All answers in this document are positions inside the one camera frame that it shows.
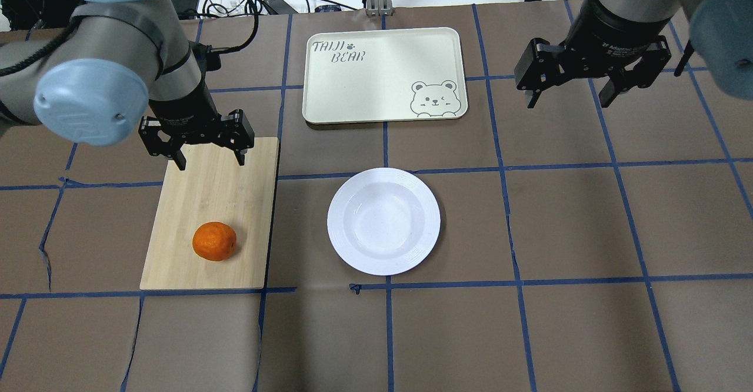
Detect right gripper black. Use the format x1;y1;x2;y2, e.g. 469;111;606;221
514;36;672;109

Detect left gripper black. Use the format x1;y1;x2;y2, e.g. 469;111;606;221
139;109;255;171

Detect orange fruit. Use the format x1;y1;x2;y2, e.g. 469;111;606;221
191;221;237;261

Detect white round plate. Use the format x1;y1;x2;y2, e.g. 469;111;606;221
327;168;441;276

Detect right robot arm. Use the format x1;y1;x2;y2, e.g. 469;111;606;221
514;0;752;108

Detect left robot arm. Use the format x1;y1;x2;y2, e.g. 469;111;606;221
1;0;255;170

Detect cream bear tray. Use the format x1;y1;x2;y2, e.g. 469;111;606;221
302;27;468;125

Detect bamboo cutting board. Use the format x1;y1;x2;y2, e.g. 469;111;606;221
140;137;279;291

